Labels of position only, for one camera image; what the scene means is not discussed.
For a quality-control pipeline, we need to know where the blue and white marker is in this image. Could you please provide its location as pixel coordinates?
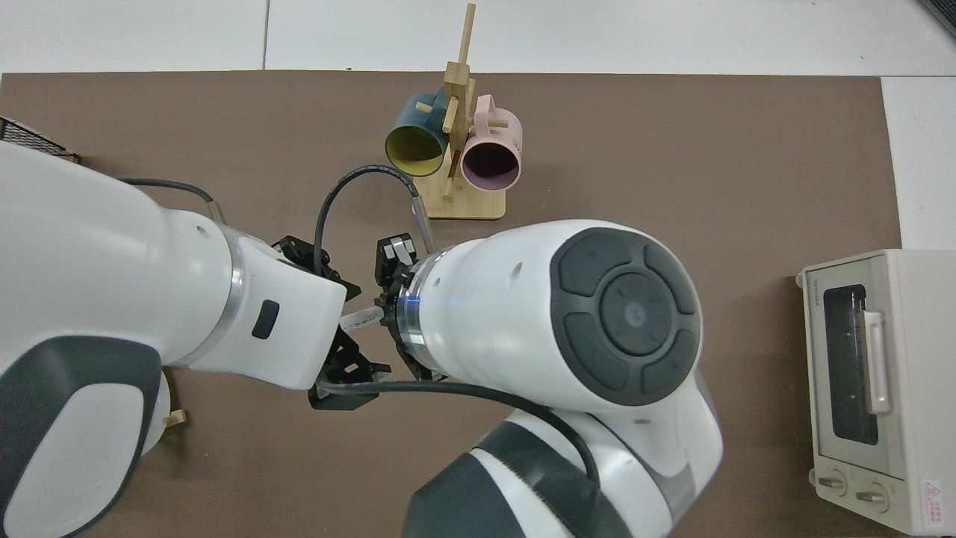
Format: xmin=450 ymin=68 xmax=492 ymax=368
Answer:
xmin=340 ymin=305 xmax=385 ymax=330

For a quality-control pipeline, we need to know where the wooden cup stand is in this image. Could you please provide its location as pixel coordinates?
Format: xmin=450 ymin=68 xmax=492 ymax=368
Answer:
xmin=412 ymin=2 xmax=507 ymax=220

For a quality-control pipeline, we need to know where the teal cup yellow inside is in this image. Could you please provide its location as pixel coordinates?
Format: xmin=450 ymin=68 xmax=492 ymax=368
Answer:
xmin=385 ymin=92 xmax=451 ymax=178

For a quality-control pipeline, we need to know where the pink cup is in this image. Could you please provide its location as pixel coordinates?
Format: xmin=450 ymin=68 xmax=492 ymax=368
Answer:
xmin=460 ymin=95 xmax=523 ymax=192

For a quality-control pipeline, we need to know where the brown table cloth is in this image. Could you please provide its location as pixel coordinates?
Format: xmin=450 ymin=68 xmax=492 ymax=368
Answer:
xmin=0 ymin=71 xmax=903 ymax=538

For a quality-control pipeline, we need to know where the pale toaster oven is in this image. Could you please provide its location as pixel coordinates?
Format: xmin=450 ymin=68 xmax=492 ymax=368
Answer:
xmin=795 ymin=249 xmax=956 ymax=537

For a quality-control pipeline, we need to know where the dark grey flat object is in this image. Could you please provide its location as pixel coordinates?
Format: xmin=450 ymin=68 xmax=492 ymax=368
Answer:
xmin=919 ymin=0 xmax=956 ymax=38

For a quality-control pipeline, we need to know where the wire basket with wooden floor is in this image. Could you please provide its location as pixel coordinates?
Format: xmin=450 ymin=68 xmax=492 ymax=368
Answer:
xmin=0 ymin=116 xmax=79 ymax=164

